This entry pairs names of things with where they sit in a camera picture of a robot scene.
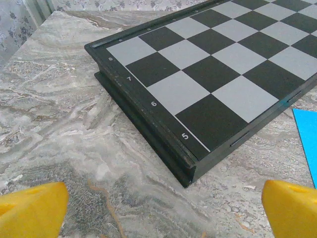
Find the aluminium frame post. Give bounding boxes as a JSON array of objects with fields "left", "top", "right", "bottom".
[{"left": 24, "top": 0, "right": 55, "bottom": 28}]

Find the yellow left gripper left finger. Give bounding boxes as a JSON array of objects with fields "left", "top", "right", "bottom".
[{"left": 0, "top": 181, "right": 69, "bottom": 238}]

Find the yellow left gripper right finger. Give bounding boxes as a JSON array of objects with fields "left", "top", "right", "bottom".
[{"left": 262, "top": 179, "right": 317, "bottom": 238}]

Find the black and grey chessboard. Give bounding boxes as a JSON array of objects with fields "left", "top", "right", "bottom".
[{"left": 84, "top": 0, "right": 317, "bottom": 188}]

